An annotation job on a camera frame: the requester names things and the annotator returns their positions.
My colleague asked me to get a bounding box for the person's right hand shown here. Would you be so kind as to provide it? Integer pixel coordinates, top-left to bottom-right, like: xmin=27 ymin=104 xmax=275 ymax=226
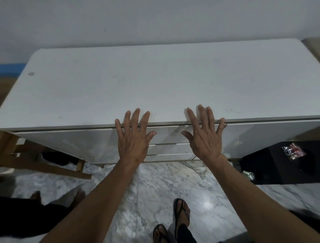
xmin=181 ymin=105 xmax=227 ymax=164

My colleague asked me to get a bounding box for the person's left hand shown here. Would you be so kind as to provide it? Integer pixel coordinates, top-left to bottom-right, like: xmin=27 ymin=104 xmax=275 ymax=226
xmin=115 ymin=108 xmax=157 ymax=164

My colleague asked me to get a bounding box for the person's left forearm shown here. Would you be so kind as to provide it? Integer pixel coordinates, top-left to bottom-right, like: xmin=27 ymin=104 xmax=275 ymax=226
xmin=39 ymin=157 xmax=148 ymax=243

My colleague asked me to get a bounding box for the person's right forearm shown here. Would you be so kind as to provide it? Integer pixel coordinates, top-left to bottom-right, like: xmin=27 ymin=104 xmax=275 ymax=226
xmin=199 ymin=153 xmax=320 ymax=243

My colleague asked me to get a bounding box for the white cabinet with drawers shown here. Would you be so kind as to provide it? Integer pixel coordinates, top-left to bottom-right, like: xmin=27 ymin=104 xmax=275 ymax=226
xmin=0 ymin=38 xmax=320 ymax=169

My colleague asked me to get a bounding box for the person's right foot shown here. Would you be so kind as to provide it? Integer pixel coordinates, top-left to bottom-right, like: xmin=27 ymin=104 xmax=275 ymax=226
xmin=176 ymin=200 xmax=191 ymax=227

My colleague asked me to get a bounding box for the person's foot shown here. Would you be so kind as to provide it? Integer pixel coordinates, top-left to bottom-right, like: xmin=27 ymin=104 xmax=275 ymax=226
xmin=155 ymin=225 xmax=170 ymax=243
xmin=30 ymin=191 xmax=42 ymax=206
xmin=176 ymin=200 xmax=191 ymax=227
xmin=72 ymin=189 xmax=86 ymax=208

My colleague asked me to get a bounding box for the black flip-flop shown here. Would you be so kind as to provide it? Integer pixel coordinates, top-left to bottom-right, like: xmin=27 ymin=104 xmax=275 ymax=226
xmin=153 ymin=224 xmax=171 ymax=243
xmin=173 ymin=198 xmax=191 ymax=241

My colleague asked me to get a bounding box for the red and silver packet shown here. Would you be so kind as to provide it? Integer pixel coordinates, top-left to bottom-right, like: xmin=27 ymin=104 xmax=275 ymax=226
xmin=281 ymin=143 xmax=307 ymax=161

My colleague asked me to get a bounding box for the person's black trouser leg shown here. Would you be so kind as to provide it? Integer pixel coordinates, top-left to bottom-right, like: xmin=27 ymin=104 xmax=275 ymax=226
xmin=175 ymin=223 xmax=198 ymax=243

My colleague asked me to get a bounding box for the person's left foot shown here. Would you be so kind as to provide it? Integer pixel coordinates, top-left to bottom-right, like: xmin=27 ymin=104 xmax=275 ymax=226
xmin=155 ymin=225 xmax=170 ymax=243

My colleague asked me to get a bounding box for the blue board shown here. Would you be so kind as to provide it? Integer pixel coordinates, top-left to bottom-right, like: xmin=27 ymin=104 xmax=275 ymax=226
xmin=0 ymin=63 xmax=27 ymax=76

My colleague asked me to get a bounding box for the wooden frame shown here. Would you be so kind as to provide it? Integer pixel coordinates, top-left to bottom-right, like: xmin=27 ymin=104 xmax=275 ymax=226
xmin=0 ymin=130 xmax=92 ymax=180

